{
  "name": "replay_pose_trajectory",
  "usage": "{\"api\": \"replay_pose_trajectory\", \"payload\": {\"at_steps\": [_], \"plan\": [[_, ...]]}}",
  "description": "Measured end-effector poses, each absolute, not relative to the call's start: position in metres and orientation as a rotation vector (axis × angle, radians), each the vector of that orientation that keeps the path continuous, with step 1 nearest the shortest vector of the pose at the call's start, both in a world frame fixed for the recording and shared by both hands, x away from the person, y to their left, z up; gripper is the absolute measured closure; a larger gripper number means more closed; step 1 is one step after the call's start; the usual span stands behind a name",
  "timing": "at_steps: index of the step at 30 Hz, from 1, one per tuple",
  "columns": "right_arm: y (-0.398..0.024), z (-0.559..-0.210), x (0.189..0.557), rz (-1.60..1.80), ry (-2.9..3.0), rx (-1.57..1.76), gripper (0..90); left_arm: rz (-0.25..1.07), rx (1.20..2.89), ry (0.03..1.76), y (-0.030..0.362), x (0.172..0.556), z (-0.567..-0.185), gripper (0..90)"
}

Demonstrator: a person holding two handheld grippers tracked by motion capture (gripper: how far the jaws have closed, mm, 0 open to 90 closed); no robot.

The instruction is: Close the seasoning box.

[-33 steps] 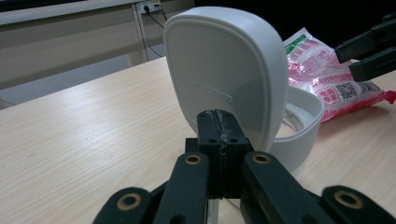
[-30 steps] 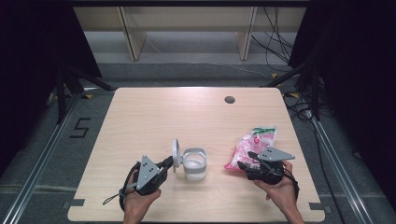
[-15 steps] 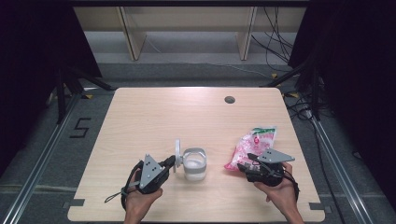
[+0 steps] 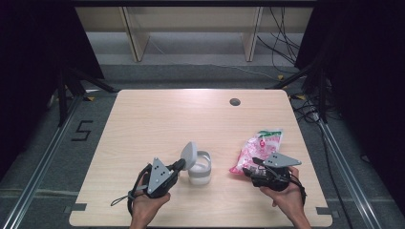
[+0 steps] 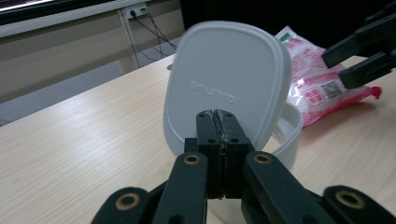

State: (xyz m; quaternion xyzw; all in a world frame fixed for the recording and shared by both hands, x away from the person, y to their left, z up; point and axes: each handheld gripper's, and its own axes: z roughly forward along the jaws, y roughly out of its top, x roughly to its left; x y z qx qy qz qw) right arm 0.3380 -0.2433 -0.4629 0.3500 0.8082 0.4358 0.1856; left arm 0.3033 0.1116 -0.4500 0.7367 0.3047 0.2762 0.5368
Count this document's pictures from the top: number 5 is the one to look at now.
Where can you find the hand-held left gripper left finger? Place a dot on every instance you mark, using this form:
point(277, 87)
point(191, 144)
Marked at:
point(213, 174)

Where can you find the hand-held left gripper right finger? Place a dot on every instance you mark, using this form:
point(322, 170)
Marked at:
point(233, 168)

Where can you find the pink and white plastic bag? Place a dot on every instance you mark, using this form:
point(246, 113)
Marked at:
point(314, 90)

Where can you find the gray jug lid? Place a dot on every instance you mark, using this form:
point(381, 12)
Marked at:
point(224, 68)

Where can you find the white power outlet strip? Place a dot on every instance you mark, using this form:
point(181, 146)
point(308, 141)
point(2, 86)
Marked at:
point(134, 11)

